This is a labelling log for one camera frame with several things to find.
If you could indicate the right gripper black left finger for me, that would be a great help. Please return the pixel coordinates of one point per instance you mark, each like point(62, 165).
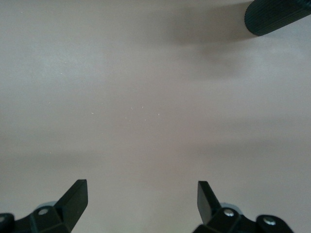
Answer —
point(73, 201)

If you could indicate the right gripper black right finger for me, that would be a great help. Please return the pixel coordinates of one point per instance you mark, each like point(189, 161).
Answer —
point(206, 201)

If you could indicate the black ribbed cylinder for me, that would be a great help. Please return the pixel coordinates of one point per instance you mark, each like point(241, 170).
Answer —
point(274, 17)

